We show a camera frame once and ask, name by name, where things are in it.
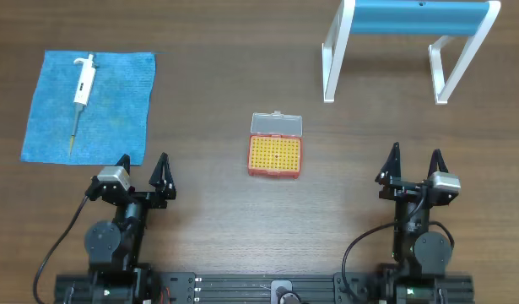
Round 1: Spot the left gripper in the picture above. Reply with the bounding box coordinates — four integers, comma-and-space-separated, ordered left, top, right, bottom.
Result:
85, 152, 178, 210

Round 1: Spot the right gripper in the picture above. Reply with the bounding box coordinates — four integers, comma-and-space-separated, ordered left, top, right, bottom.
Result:
374, 142, 458, 207

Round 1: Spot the white pipette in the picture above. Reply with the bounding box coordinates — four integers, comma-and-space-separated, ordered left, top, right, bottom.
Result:
68, 52, 98, 156

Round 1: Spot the blue cloth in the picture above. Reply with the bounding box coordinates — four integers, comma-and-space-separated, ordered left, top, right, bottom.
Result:
20, 50, 158, 166

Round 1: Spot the red and yellow tip box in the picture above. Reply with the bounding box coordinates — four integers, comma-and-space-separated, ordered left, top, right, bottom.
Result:
246, 111, 304, 180

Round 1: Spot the white and blue stand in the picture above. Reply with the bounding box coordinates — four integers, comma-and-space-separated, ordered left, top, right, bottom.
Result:
322, 0, 502, 106

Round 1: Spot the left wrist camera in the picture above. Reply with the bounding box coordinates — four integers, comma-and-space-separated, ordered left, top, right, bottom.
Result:
96, 166, 132, 192

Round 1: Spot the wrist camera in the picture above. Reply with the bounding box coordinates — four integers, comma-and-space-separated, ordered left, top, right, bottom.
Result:
96, 166, 132, 192
427, 171, 462, 195

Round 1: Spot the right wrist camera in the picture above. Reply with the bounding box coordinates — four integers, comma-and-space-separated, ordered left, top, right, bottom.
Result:
427, 171, 462, 195

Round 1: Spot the black cable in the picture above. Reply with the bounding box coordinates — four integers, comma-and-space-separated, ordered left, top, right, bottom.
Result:
341, 185, 456, 299
32, 194, 91, 304

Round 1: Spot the mounting rail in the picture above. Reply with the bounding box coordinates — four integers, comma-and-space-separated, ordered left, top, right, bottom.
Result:
54, 272, 474, 304

